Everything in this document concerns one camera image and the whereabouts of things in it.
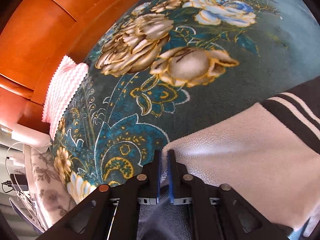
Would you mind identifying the black and white fleece jacket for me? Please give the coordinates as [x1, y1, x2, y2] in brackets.
[135, 76, 320, 240]

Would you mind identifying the grey floral bed sheet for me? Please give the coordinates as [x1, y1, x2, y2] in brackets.
[23, 145, 75, 230]

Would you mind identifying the white pink knitted cloth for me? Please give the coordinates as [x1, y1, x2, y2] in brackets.
[42, 55, 88, 139]

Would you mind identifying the teal floral bed blanket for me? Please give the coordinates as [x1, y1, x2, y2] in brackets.
[54, 0, 319, 203]

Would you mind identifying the orange wooden headboard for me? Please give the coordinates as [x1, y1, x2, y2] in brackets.
[1, 0, 139, 133]

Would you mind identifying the white charging cable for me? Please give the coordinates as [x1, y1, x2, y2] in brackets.
[1, 141, 51, 221]

